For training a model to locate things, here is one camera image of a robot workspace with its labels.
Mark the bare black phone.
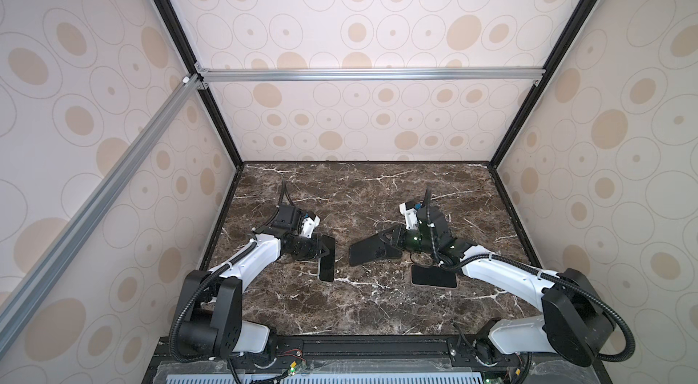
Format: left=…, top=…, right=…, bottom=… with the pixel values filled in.
left=318, top=235, right=336, bottom=282

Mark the aluminium rail left wall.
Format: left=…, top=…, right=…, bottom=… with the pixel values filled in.
left=1, top=73, right=202, bottom=356

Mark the horizontal aluminium rail back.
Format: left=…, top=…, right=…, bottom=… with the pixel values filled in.
left=201, top=67, right=545, bottom=83

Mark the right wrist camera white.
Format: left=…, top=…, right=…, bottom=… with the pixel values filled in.
left=399, top=200, right=422, bottom=231

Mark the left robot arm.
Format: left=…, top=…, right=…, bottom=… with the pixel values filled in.
left=168, top=202, right=336, bottom=363

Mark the black frame post right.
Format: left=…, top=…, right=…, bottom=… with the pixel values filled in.
left=490, top=0, right=599, bottom=169

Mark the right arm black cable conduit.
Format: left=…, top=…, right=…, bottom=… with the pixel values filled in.
left=422, top=187, right=637, bottom=363

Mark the black phone near right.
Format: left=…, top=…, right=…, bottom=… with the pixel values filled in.
left=411, top=265, right=457, bottom=289

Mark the black frame post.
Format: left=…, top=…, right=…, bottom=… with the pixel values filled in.
left=490, top=0, right=599, bottom=169
left=152, top=0, right=245, bottom=169

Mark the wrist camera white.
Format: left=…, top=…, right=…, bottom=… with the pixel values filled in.
left=399, top=200, right=422, bottom=231
left=299, top=214, right=320, bottom=239

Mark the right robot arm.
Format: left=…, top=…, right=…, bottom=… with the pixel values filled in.
left=350, top=212, right=634, bottom=367

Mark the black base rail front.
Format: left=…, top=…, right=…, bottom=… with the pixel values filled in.
left=143, top=335, right=611, bottom=383

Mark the black frame post left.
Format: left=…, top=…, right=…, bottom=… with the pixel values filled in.
left=152, top=0, right=245, bottom=169

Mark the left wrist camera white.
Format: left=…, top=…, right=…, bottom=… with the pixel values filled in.
left=299, top=214, right=320, bottom=239

